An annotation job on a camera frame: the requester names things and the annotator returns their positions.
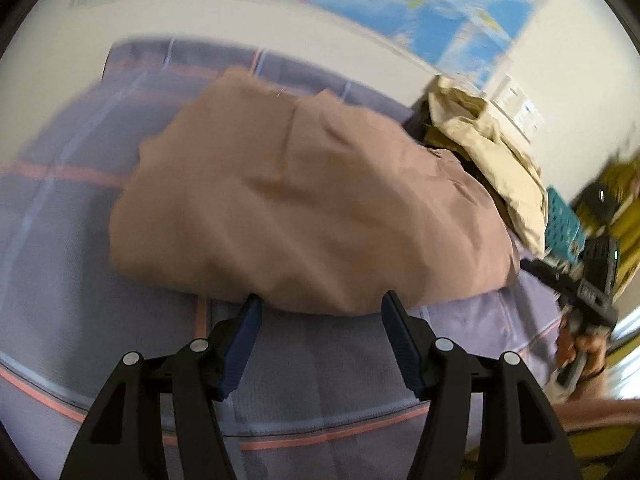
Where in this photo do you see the person's right hand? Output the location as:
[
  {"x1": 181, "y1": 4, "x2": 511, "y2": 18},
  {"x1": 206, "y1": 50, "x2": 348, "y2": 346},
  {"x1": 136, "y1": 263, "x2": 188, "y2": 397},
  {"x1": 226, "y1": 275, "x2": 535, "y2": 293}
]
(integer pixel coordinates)
[{"x1": 555, "y1": 305, "x2": 610, "y2": 388}]

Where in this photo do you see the person's mustard yellow shirt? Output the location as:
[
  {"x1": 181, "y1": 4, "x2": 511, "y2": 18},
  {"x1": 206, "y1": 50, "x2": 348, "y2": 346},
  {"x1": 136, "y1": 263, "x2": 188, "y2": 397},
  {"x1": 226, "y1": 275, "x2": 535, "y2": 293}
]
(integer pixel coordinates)
[{"x1": 462, "y1": 157, "x2": 640, "y2": 480}]

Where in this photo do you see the person's right forearm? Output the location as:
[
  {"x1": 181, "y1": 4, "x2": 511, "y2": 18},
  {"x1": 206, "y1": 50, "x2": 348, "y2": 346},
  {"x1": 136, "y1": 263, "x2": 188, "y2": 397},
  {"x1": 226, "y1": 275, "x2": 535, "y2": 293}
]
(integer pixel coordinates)
[{"x1": 550, "y1": 382, "x2": 640, "y2": 435}]

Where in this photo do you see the teal plastic basket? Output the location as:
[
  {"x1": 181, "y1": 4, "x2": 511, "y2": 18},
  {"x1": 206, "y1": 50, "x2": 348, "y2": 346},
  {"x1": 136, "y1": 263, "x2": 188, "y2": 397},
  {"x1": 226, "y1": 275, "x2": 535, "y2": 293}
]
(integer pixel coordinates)
[{"x1": 542, "y1": 186, "x2": 590, "y2": 262}]

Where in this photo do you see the white wall outlet panel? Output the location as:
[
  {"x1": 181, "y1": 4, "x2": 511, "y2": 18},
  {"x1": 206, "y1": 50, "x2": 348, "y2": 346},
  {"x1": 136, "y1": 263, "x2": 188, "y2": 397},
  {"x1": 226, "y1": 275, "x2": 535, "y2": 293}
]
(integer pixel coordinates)
[{"x1": 492, "y1": 76, "x2": 547, "y2": 142}]

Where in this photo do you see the tan cloth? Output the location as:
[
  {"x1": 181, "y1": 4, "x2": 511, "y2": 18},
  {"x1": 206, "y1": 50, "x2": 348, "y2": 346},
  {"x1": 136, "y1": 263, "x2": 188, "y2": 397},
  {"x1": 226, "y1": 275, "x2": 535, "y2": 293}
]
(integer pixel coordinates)
[{"x1": 109, "y1": 67, "x2": 523, "y2": 317}]

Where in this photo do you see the lavender plaid blanket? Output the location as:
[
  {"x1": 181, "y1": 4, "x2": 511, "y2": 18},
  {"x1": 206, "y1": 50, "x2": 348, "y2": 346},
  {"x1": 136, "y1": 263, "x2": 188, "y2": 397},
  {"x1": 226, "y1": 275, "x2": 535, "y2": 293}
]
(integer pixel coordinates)
[{"x1": 0, "y1": 37, "x2": 576, "y2": 480}]

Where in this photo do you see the world wall map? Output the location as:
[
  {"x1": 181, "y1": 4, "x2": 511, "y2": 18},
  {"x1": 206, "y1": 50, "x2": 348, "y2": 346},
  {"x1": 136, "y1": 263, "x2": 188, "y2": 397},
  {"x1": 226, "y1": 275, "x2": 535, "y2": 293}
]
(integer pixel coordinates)
[{"x1": 270, "y1": 0, "x2": 557, "y2": 93}]

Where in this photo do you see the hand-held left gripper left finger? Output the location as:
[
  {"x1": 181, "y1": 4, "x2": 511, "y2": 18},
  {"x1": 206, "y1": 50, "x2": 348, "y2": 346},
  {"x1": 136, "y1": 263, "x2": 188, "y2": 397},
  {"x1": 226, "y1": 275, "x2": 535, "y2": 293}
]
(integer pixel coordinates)
[{"x1": 60, "y1": 294, "x2": 263, "y2": 480}]

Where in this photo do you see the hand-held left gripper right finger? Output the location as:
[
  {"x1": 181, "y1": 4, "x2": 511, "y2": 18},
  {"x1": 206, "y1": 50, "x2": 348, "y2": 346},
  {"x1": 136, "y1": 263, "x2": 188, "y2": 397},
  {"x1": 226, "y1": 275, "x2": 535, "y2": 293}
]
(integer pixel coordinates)
[{"x1": 381, "y1": 290, "x2": 583, "y2": 480}]

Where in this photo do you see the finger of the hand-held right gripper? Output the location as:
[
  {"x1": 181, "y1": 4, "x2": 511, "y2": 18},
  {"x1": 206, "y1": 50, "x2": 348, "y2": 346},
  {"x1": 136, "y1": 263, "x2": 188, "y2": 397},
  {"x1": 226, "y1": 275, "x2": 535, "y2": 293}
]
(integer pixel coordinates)
[{"x1": 520, "y1": 258, "x2": 582, "y2": 298}]

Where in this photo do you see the cream garment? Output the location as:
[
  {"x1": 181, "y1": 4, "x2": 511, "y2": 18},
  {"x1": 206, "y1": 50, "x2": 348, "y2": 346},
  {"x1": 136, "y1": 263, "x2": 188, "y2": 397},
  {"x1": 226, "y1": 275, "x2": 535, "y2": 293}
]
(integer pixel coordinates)
[{"x1": 427, "y1": 75, "x2": 551, "y2": 259}]

